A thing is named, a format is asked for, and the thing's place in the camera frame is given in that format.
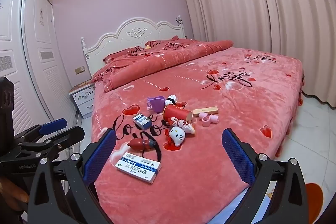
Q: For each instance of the purple plastic cup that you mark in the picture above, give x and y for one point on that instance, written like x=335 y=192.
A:
x=157 y=104

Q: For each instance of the beige pleated curtain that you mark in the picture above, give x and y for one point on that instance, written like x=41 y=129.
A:
x=249 y=3

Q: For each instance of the dark red toy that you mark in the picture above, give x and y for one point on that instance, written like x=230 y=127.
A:
x=139 y=144

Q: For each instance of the small blue white medicine box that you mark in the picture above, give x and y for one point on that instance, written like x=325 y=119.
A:
x=141 y=121

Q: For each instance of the red paper cup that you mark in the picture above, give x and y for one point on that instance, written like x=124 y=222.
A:
x=176 y=112

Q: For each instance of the pink heart printed blanket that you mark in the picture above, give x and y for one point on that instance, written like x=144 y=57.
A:
x=210 y=113

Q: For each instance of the white cat plush toy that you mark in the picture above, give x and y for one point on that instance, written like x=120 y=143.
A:
x=177 y=136

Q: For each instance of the red heart floor mat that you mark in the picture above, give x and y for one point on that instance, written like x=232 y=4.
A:
x=313 y=203

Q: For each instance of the white nightstand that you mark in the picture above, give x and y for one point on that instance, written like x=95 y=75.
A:
x=84 y=100

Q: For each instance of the white wardrobe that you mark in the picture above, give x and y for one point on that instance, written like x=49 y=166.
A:
x=39 y=56

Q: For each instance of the wooden block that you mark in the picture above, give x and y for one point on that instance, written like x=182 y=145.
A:
x=206 y=111

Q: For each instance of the light blue bed sheet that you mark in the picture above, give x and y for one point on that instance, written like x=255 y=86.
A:
x=231 y=209

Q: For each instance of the person's left hand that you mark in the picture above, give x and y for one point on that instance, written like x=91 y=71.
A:
x=13 y=193

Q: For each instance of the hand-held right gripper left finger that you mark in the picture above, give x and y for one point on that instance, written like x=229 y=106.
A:
x=101 y=155

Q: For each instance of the folded pink quilt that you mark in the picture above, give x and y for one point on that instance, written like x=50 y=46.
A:
x=157 y=64

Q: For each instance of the Hello Kitty plush toy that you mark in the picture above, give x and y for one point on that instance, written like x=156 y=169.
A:
x=183 y=125

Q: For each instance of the pink plastic rings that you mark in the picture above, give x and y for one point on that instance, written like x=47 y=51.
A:
x=207 y=120

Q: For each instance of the small white plush toy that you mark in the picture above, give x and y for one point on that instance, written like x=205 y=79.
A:
x=172 y=99

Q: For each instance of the white carved bed headboard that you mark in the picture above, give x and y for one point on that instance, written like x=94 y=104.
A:
x=136 y=29

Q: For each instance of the pink printed pillow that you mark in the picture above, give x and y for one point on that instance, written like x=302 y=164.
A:
x=131 y=52
x=157 y=43

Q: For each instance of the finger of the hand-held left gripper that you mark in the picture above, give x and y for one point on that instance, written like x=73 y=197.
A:
x=65 y=138
x=53 y=125

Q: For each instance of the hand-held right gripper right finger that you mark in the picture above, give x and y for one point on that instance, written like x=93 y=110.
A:
x=237 y=155

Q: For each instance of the gold wall outlet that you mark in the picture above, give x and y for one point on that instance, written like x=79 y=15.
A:
x=80 y=70

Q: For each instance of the large white medicine box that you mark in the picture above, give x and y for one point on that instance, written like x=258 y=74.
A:
x=139 y=167

